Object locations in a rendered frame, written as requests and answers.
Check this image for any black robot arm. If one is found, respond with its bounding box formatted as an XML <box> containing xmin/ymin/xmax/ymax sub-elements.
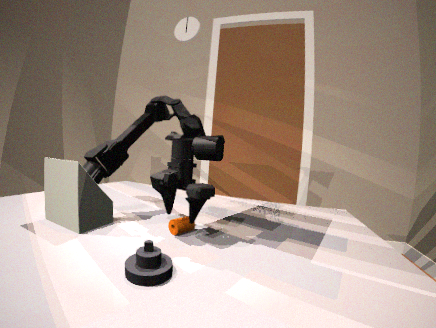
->
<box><xmin>82</xmin><ymin>95</ymin><xmax>225</xmax><ymax>191</ymax></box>

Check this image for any orange knob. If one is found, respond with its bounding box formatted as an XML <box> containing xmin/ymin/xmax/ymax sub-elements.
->
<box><xmin>168</xmin><ymin>216</ymin><xmax>196</xmax><ymax>235</ymax></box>

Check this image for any dark grey stepped pedestal with shaft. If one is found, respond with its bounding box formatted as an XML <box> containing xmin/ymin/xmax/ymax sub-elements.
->
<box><xmin>124</xmin><ymin>240</ymin><xmax>173</xmax><ymax>287</ymax></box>

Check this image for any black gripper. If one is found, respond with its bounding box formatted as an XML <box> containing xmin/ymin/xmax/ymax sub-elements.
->
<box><xmin>155</xmin><ymin>158</ymin><xmax>215</xmax><ymax>224</ymax></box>

